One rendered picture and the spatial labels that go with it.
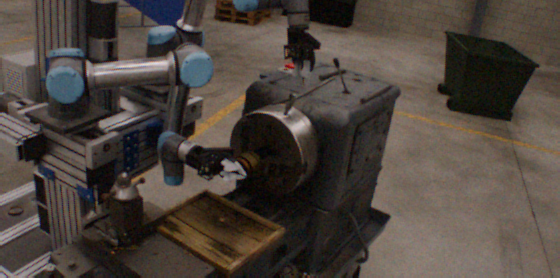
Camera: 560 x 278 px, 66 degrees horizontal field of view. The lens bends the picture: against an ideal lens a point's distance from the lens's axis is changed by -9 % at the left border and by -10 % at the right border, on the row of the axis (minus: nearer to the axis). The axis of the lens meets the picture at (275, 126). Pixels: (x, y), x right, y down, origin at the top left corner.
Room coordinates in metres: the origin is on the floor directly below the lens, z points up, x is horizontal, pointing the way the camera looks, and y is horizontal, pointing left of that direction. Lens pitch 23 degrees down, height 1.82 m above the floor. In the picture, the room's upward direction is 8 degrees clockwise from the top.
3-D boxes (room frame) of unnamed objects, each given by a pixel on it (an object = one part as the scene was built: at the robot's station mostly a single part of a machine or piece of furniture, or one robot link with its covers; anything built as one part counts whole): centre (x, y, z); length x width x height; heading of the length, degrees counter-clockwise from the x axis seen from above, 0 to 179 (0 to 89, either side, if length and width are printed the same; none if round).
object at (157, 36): (1.90, 0.52, 1.33); 0.13 x 0.12 x 0.14; 143
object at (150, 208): (1.09, 0.37, 0.99); 0.20 x 0.10 x 0.05; 148
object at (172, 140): (1.48, 0.34, 1.08); 0.11 x 0.08 x 0.09; 58
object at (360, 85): (1.89, -0.20, 1.06); 0.59 x 0.48 x 0.39; 148
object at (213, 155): (1.39, 0.21, 1.08); 0.12 x 0.09 x 0.08; 58
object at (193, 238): (1.29, 0.15, 0.89); 0.36 x 0.30 x 0.04; 58
